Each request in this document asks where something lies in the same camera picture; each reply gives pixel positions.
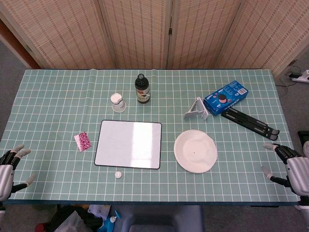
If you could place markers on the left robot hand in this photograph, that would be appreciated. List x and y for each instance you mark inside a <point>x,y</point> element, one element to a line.
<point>6,178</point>

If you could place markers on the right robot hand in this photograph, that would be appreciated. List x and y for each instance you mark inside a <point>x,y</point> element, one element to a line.
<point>298,174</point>

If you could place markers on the small white round cap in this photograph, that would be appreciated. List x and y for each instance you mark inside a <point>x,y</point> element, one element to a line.
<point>118,174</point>

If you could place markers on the black box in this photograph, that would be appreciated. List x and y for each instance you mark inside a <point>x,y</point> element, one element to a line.
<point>304,137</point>

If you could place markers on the red round object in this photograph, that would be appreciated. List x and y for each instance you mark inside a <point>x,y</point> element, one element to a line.
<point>40,227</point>

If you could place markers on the black bag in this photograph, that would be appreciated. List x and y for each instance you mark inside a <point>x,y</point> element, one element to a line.
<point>83,217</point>

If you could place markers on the green grid tablecloth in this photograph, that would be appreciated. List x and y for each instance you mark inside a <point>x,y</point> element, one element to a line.
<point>60,108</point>

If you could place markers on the white power strip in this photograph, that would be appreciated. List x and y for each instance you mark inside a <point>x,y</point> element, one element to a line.
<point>303,76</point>

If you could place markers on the white paper plate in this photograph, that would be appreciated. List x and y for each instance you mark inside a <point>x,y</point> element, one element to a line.
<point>195,152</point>

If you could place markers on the blue Oreo box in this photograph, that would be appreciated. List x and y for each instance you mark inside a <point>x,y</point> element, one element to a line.
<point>225,97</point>

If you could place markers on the blue white spray bottle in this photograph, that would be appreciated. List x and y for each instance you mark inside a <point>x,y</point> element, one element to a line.
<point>109,221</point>

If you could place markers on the white phone stand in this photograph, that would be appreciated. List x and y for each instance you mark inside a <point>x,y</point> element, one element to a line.
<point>202,112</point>

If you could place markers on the white paper cup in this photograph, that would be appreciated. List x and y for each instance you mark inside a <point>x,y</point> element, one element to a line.
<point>118,102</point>

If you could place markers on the blue chair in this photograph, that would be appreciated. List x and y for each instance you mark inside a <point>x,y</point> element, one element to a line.
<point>164,217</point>

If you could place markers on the dark glass bottle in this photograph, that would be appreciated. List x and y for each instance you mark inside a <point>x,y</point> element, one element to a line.
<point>143,91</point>

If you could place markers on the bamboo folding screen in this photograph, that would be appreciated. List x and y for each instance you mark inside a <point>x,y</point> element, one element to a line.
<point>140,33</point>

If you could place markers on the white board with black frame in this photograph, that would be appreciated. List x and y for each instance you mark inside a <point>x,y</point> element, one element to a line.
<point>128,145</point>

